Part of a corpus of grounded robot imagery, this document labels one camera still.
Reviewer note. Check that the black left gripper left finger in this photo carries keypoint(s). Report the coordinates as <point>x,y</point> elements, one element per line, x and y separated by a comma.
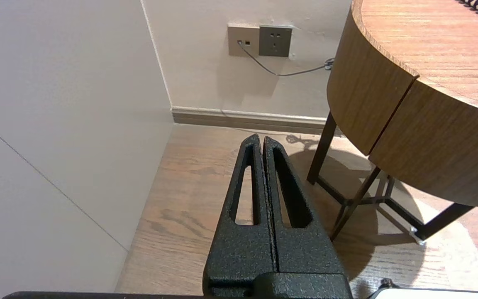
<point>243,253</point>

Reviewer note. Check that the dark skirting board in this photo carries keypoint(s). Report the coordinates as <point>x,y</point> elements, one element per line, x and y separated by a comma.
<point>247,118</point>

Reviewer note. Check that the beige wall socket plate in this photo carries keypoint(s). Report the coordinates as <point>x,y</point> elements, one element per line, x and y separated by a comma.
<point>243,39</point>

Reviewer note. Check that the black wall socket plate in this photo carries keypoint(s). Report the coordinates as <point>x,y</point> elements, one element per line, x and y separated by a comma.
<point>275,40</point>

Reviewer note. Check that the curved wooden nightstand drawer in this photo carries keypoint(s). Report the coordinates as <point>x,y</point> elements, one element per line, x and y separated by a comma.
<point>442,149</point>

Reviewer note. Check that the dark metal nightstand legs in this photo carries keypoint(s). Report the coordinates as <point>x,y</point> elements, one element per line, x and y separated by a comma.
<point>322,149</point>

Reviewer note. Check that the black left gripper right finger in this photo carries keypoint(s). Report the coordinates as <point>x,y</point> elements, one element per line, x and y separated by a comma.
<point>305,257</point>

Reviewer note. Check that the round wooden nightstand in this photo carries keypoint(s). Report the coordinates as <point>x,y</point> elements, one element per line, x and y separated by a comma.
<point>430,37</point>

